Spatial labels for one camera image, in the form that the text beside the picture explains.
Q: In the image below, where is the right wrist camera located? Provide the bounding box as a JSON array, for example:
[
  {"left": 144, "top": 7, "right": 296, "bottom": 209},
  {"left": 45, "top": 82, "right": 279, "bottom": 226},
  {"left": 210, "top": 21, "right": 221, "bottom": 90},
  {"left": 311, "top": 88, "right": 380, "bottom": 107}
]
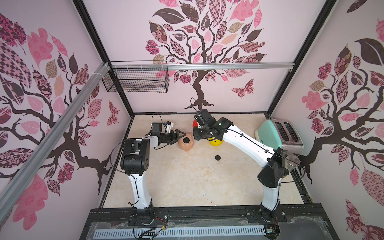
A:
[{"left": 194, "top": 110, "right": 206, "bottom": 126}]

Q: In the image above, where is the left aluminium rail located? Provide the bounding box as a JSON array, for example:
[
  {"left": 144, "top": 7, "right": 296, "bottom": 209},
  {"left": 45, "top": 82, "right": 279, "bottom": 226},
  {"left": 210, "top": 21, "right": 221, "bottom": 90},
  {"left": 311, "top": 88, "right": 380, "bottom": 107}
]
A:
[{"left": 1, "top": 63, "right": 110, "bottom": 223}]

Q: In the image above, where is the glass jar black lid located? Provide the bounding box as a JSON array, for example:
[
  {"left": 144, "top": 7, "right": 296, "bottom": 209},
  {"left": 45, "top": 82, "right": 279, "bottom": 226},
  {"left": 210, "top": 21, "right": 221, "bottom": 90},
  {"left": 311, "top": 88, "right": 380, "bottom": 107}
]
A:
[{"left": 285, "top": 153, "right": 301, "bottom": 172}]

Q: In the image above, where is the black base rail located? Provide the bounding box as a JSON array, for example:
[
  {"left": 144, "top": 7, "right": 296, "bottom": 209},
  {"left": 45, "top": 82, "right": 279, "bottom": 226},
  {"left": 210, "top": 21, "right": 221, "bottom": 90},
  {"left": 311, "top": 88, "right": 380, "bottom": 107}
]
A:
[{"left": 86, "top": 204, "right": 328, "bottom": 225}]

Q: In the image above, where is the mint green toaster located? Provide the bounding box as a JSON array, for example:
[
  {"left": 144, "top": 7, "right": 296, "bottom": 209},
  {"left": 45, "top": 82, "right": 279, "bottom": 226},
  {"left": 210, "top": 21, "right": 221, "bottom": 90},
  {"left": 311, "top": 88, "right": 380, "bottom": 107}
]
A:
[{"left": 255, "top": 119, "right": 304, "bottom": 155}]

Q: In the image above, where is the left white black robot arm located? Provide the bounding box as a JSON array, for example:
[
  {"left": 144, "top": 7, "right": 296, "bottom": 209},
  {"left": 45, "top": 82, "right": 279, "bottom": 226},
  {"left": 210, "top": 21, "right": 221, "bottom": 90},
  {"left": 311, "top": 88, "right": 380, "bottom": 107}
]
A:
[{"left": 117, "top": 130, "right": 187, "bottom": 219}]

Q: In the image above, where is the aluminium rail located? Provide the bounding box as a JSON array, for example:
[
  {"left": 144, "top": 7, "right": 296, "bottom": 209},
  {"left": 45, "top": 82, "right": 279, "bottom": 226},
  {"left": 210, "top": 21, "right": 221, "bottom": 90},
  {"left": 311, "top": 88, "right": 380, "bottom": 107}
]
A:
[
  {"left": 112, "top": 62, "right": 295, "bottom": 71},
  {"left": 1, "top": 63, "right": 110, "bottom": 223}
]

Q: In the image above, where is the yellow piggy bank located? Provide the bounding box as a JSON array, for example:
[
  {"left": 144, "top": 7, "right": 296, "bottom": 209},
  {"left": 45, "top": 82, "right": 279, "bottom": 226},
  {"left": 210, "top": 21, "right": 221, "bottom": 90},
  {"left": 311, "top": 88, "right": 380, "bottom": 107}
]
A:
[{"left": 208, "top": 138, "right": 223, "bottom": 147}]

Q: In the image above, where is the white cable duct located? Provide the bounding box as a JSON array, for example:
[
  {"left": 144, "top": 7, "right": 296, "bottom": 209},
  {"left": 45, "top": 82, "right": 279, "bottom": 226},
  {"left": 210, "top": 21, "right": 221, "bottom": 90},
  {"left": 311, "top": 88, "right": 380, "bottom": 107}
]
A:
[{"left": 91, "top": 226, "right": 266, "bottom": 240}]

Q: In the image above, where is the black wire basket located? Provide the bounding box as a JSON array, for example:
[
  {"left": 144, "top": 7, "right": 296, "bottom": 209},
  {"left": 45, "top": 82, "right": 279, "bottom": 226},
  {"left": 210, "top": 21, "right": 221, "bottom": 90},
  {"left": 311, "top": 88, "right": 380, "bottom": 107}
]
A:
[{"left": 102, "top": 60, "right": 170, "bottom": 93}]

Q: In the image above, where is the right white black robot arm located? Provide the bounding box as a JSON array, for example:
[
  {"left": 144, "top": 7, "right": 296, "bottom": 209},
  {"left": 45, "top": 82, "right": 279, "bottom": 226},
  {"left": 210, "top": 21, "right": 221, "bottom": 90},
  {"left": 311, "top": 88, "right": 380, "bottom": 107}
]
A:
[{"left": 193, "top": 109, "right": 300, "bottom": 214}]

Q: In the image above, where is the back aluminium rail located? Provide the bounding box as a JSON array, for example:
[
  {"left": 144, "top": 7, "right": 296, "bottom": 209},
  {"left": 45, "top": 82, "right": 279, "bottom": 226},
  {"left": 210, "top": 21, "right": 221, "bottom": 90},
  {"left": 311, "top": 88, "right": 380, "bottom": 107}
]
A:
[{"left": 112, "top": 62, "right": 295, "bottom": 71}]

